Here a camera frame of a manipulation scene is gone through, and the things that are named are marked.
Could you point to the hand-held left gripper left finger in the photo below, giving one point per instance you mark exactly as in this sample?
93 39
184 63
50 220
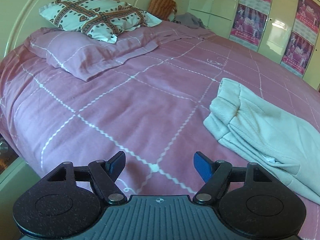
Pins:
117 163

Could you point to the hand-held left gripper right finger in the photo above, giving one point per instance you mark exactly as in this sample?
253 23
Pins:
202 166

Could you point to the white pants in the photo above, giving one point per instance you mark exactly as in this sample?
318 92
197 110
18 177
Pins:
262 125

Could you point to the bed with pink checked bedspread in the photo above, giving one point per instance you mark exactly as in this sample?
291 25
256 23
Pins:
112 110

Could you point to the pink checked pillow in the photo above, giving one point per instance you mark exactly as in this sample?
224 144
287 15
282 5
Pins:
82 52

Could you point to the grey crumpled cloth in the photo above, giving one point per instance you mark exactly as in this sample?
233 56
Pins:
190 20

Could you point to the heart patterned pillow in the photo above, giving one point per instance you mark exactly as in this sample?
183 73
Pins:
100 15

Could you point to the orange woven bag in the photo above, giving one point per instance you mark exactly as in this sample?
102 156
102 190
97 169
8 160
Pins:
161 5

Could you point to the cream glossy wardrobe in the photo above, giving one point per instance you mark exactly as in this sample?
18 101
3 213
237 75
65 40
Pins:
220 0

